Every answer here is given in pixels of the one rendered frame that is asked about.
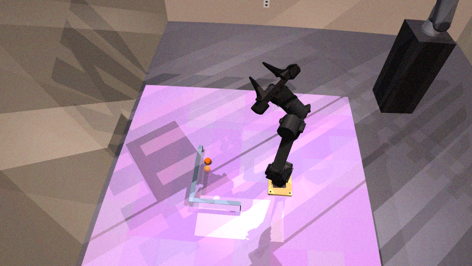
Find low clear corner walls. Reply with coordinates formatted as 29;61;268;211
189;148;240;211

